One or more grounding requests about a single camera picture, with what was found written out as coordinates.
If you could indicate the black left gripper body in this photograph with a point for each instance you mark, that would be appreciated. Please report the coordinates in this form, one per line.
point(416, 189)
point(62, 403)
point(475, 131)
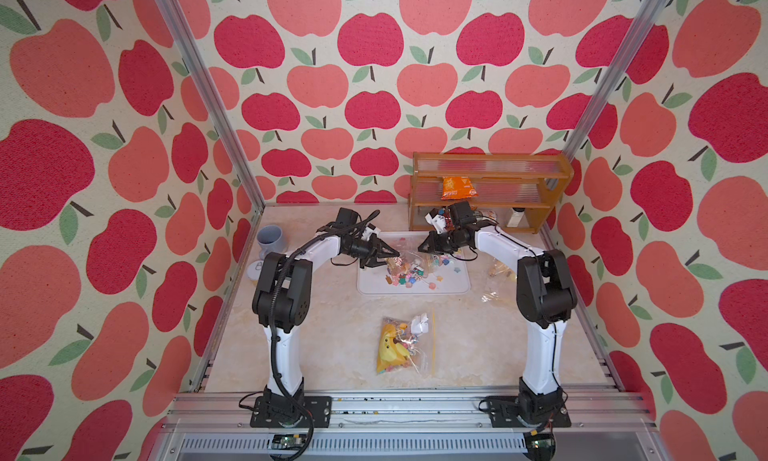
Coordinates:
point(362, 249)

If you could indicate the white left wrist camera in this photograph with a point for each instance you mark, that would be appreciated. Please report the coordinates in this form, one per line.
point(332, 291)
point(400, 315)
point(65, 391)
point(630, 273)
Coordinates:
point(369, 231)

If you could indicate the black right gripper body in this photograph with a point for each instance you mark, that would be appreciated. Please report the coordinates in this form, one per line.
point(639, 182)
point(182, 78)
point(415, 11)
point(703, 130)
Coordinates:
point(448, 243)

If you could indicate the blue grey mug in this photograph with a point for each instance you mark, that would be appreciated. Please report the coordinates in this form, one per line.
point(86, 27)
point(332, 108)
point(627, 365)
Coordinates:
point(271, 239)

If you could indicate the orange snack packet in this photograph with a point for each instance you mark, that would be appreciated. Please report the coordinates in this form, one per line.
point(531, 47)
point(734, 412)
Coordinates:
point(457, 188)

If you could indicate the poured candies pile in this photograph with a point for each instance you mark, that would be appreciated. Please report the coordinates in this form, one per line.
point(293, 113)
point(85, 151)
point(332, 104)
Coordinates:
point(432, 272)

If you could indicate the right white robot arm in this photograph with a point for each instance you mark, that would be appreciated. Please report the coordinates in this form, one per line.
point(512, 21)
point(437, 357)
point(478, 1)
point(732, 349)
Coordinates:
point(545, 296)

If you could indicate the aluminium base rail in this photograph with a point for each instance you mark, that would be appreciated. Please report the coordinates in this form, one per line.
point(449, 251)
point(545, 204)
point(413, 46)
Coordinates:
point(598, 422)

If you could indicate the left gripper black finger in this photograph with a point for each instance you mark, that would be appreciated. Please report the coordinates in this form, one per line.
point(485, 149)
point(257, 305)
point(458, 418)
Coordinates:
point(384, 251)
point(375, 260)

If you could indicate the wooden shelf rack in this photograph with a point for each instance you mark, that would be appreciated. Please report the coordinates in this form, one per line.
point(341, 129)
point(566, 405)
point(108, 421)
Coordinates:
point(533, 182)

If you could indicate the white plastic tray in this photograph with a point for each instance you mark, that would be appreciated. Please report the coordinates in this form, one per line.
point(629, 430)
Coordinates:
point(370, 281)

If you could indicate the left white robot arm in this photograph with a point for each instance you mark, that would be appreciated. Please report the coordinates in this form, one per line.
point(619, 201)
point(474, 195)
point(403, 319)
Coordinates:
point(282, 303)

